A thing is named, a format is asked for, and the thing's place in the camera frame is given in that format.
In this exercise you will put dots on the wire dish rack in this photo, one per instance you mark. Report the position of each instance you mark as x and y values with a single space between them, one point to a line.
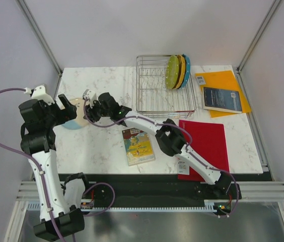
153 98

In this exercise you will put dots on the orange folder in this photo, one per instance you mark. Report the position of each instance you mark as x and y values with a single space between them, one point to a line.
222 80

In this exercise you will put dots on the red folder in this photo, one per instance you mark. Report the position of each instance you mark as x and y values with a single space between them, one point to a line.
209 141

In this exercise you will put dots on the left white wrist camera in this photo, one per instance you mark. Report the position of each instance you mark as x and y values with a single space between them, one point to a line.
40 93

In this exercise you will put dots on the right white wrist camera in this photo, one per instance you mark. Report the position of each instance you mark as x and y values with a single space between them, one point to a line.
89 95

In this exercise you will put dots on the blue polka dot plate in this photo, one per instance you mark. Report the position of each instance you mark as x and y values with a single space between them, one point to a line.
187 72

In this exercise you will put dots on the paperback book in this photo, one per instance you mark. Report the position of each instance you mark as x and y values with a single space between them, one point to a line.
138 146

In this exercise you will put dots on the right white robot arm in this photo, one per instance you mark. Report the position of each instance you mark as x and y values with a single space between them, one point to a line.
105 112

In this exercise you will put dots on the cream and blue plate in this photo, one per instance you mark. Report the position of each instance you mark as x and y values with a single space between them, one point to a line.
79 122

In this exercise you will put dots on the yellow polka dot plate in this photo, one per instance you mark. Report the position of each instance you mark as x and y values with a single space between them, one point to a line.
181 73

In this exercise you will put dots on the dark blue book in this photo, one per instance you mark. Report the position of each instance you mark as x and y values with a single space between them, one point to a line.
221 100

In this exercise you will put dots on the white cable duct right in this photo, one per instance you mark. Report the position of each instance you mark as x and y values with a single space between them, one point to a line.
220 206

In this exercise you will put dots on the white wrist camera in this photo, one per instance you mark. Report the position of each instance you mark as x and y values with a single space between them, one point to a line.
40 93
89 95

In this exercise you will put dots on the green polka dot plate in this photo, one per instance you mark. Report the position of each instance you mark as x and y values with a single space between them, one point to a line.
172 72

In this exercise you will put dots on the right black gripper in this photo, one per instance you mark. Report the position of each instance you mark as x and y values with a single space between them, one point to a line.
90 112

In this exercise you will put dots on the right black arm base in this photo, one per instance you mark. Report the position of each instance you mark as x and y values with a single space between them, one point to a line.
214 192

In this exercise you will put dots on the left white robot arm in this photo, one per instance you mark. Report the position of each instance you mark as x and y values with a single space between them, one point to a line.
60 214

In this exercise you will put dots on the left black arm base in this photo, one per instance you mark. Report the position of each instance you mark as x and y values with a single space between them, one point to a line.
98 191

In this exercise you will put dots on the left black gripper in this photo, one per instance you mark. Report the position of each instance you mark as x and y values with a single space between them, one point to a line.
65 115

